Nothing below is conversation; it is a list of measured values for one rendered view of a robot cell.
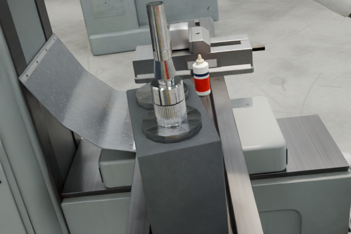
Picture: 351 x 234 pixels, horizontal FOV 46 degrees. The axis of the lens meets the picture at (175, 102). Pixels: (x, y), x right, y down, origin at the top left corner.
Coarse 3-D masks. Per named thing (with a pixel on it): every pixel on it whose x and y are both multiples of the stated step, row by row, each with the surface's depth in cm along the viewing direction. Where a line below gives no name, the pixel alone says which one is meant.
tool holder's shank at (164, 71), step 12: (156, 12) 53; (156, 24) 54; (156, 36) 55; (168, 36) 56; (156, 48) 56; (168, 48) 56; (156, 60) 57; (168, 60) 57; (156, 72) 57; (168, 72) 57
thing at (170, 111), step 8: (152, 96) 59; (160, 96) 58; (168, 96) 58; (176, 96) 58; (160, 104) 58; (168, 104) 58; (176, 104) 58; (184, 104) 60; (160, 112) 59; (168, 112) 59; (176, 112) 59; (184, 112) 60; (160, 120) 60; (168, 120) 59; (176, 120) 60; (184, 120) 61
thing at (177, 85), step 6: (174, 78) 60; (180, 78) 59; (150, 84) 59; (156, 84) 59; (168, 84) 58; (174, 84) 58; (180, 84) 58; (156, 90) 58; (162, 90) 57; (168, 90) 57; (174, 90) 57
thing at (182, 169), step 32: (128, 96) 73; (192, 96) 70; (160, 128) 60; (192, 128) 59; (160, 160) 58; (192, 160) 59; (160, 192) 60; (192, 192) 61; (224, 192) 62; (160, 224) 63; (192, 224) 64; (224, 224) 65
